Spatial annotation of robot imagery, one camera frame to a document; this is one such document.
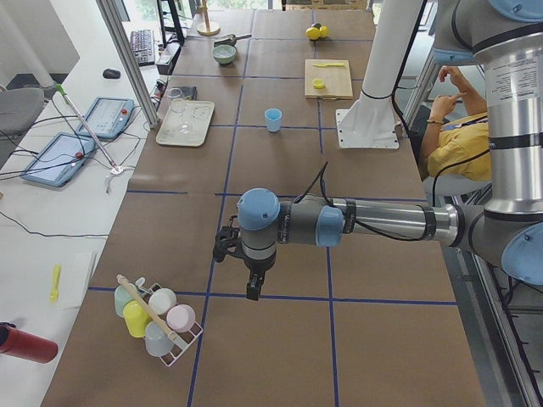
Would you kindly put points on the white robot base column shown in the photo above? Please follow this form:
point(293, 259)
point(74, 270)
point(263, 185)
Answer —
point(370, 121)

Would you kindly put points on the pink cup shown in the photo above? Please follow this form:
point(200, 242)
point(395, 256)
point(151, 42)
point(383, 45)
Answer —
point(181, 318)

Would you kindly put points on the white cup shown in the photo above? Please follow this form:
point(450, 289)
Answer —
point(162, 300)

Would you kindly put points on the grey blue cup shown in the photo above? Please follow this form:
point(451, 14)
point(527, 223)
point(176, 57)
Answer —
point(156, 342)

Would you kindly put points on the yellow cup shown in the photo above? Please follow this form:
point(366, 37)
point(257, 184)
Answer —
point(136, 319)

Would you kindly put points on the mint green cup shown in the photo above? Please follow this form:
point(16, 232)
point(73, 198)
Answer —
point(121, 299)

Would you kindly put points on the light blue plastic cup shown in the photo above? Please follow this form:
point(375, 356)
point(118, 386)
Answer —
point(273, 119)

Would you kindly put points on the cream bear tray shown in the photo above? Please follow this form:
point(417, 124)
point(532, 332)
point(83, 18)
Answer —
point(198, 115)

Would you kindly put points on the clear wine glass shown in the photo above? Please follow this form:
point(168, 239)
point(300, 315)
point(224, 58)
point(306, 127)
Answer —
point(179, 107)

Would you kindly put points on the yellow marker pen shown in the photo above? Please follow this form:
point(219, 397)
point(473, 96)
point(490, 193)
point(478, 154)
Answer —
point(54, 292)

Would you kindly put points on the wooden cutting board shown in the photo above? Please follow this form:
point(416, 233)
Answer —
point(337, 80)

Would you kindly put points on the far blue teach pendant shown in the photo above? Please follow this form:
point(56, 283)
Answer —
point(108, 117)

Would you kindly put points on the blue teach pendant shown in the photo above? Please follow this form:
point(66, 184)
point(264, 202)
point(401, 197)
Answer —
point(59, 160)
point(108, 117)

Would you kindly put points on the near blue teach pendant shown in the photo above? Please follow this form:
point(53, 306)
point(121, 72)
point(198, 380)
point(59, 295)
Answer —
point(59, 160)

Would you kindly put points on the green bowl of ice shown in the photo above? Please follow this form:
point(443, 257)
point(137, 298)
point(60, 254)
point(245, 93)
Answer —
point(224, 54)

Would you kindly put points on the yellow plastic knife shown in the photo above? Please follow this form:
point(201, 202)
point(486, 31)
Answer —
point(328, 65)

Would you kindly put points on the red water bottle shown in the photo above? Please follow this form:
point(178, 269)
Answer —
point(24, 345)

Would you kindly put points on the metal ice scoop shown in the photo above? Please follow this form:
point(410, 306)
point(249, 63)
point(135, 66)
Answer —
point(230, 39)

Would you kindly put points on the person in yellow shirt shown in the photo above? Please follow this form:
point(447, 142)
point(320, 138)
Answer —
point(457, 134)

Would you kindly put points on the black computer mouse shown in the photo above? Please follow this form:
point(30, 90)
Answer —
point(111, 74)

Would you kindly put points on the whole yellow lemons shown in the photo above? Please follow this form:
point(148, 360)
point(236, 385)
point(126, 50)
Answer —
point(317, 32)

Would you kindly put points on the black keyboard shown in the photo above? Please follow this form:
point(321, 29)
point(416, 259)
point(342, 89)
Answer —
point(143, 47)

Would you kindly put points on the grey rod green tip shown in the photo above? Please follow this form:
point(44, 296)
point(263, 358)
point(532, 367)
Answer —
point(115, 168)

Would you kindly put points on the wooden stand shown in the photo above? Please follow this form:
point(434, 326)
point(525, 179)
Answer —
point(207, 27)

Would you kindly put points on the white wire cup rack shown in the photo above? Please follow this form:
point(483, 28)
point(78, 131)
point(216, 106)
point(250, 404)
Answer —
point(184, 340)

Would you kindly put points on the wooden rack handle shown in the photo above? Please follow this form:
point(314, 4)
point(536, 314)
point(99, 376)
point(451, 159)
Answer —
point(133, 292)

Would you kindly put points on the aluminium frame post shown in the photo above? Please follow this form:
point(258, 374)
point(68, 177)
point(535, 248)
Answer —
point(116, 30)

